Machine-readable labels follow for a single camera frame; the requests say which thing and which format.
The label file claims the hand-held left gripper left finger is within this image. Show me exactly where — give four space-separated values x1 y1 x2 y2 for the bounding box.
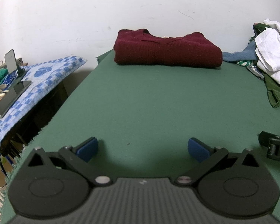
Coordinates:
27 136 113 187

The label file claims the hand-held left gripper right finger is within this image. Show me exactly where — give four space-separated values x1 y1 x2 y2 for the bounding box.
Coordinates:
176 137 260 187

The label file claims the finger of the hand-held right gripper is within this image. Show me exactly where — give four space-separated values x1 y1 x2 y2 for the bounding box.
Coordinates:
258 131 280 164

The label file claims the maroon knit sweater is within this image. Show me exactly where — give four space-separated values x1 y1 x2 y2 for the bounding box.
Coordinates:
113 29 223 69

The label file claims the dark green garment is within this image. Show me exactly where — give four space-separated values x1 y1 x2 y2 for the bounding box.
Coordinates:
253 22 280 109

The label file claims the green felt table cover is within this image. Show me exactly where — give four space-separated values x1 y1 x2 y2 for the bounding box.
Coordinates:
0 50 280 224

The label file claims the green white striped cloth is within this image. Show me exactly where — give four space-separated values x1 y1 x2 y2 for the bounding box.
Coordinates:
246 64 266 81

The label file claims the blue white patterned towel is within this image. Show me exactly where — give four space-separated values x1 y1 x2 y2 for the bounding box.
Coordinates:
0 55 88 161

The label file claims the green white striped garment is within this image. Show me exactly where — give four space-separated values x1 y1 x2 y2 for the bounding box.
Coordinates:
237 59 257 67

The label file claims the black tablet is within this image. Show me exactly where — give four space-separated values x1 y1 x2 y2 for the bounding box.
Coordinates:
0 84 26 119

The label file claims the blue garment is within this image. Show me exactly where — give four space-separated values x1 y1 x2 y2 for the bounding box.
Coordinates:
222 43 258 63

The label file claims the teal cloth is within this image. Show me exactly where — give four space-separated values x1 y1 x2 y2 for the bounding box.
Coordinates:
0 68 21 85

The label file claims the phone on black stand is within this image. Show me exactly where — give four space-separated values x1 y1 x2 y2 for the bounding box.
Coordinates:
4 49 32 94

